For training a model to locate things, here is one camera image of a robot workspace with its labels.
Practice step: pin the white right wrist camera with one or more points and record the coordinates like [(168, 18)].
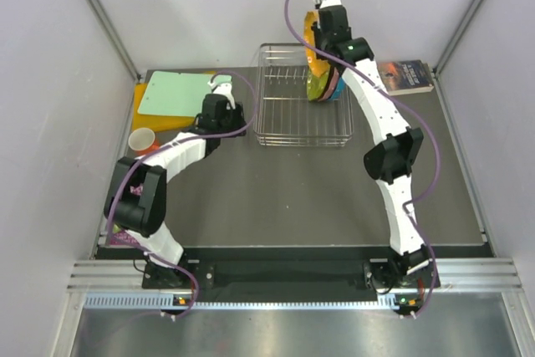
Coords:
[(319, 4)]

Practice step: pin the blue polka dot plate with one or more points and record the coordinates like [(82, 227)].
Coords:
[(338, 90)]

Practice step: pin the orange mug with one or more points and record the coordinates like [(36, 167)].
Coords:
[(143, 141)]

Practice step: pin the dark cover book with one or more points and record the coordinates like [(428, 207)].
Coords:
[(406, 77)]

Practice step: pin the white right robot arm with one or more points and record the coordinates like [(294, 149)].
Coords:
[(396, 144)]

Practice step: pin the green polka dot plate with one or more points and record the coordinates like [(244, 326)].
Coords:
[(316, 85)]

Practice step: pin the pink polka dot plate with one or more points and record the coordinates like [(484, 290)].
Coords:
[(331, 85)]

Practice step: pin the yellow cutting board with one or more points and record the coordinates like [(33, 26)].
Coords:
[(156, 123)]

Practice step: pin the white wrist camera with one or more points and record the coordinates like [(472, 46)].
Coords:
[(223, 87), (319, 4)]

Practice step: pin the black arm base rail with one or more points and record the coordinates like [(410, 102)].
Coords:
[(376, 268)]

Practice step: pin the metal wire dish rack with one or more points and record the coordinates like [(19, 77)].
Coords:
[(286, 117)]

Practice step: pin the purple treehouse book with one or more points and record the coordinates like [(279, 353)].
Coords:
[(121, 237)]

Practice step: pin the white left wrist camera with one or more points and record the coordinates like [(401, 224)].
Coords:
[(223, 87)]

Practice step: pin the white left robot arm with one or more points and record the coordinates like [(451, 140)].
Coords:
[(137, 196)]

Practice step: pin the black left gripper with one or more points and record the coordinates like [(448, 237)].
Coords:
[(237, 115)]

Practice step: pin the perforated cable duct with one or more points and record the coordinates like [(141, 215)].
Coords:
[(170, 301)]

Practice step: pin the mint green cutting board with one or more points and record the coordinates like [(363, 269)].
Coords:
[(175, 94)]

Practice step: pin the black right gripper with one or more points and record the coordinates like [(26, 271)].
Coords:
[(315, 26)]

